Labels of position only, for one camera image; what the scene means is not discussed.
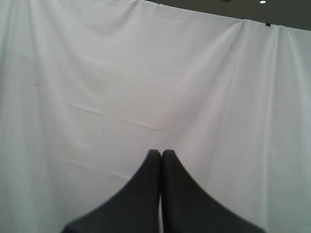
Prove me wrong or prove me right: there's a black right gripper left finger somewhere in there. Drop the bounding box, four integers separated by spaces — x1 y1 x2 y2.
63 150 161 233

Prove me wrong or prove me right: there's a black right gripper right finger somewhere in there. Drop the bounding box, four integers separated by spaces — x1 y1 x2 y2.
161 150 264 233

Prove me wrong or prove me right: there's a grey background curtain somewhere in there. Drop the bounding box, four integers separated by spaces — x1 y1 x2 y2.
0 0 311 233

